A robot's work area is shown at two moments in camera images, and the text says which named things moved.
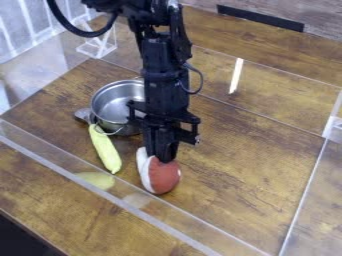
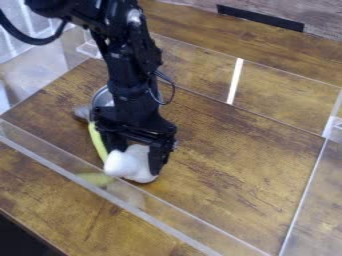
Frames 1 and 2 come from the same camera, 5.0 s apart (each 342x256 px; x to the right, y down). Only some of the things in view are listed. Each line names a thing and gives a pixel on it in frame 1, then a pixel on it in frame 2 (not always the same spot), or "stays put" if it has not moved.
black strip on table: [260, 18] stays put
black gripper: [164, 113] -> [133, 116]
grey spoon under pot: [82, 112] stays put
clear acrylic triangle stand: [100, 45] stays put
